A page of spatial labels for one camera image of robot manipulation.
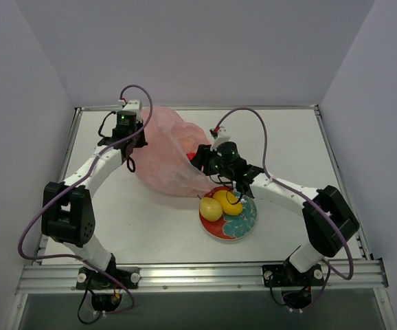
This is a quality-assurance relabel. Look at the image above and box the red fake strawberry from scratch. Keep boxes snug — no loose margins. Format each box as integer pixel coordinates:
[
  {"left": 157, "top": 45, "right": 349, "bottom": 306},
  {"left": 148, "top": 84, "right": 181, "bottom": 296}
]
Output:
[{"left": 187, "top": 153, "right": 198, "bottom": 162}]

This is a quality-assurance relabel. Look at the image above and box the yellow fake mango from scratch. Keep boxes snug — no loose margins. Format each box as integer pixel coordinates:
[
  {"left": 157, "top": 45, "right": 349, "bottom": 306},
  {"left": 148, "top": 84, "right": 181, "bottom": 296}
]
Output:
[{"left": 213, "top": 190, "right": 243, "bottom": 216}]

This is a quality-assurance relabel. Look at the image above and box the yellow fake pear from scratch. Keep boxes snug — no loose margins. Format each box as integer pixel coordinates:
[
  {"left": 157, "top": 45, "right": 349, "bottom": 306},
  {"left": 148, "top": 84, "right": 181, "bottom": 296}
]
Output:
[{"left": 199, "top": 197, "right": 223, "bottom": 222}]

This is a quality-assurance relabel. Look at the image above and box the pink plastic bag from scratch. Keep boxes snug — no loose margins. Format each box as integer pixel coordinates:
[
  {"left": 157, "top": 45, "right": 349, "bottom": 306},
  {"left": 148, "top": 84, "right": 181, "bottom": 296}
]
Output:
[{"left": 132, "top": 107, "right": 216, "bottom": 197}]

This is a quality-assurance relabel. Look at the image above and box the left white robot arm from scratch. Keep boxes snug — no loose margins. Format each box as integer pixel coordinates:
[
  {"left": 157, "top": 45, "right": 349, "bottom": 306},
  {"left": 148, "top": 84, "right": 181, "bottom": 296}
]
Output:
[{"left": 41, "top": 102, "right": 148, "bottom": 288}]

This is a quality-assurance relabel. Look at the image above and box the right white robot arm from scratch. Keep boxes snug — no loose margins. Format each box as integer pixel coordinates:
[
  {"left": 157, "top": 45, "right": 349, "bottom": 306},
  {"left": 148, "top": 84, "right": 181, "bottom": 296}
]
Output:
[{"left": 188, "top": 142, "right": 360, "bottom": 286}]

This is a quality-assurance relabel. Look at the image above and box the red and teal plate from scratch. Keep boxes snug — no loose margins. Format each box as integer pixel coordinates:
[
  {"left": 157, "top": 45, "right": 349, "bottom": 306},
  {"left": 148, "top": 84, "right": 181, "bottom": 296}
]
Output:
[{"left": 199, "top": 186, "right": 257, "bottom": 241}]

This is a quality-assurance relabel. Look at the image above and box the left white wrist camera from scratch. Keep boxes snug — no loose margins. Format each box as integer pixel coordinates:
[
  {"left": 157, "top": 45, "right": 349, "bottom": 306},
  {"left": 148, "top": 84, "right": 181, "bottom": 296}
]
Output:
[{"left": 119, "top": 99, "right": 142, "bottom": 112}]

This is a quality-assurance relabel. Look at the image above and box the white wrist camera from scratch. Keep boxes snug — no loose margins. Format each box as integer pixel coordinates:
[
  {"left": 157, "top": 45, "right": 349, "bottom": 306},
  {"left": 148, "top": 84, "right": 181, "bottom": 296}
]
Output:
[
  {"left": 209, "top": 126, "right": 230, "bottom": 151},
  {"left": 119, "top": 99, "right": 142, "bottom": 112}
]

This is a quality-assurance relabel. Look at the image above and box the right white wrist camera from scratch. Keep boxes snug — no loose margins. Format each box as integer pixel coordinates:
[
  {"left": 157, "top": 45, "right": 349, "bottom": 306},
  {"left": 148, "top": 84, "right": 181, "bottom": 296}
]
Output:
[{"left": 209, "top": 126, "right": 230, "bottom": 151}]

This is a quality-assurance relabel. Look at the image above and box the aluminium front rail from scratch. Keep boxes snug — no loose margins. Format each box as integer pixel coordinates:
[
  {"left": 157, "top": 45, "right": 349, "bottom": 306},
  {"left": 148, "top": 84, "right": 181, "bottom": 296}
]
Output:
[{"left": 16, "top": 260, "right": 388, "bottom": 294}]

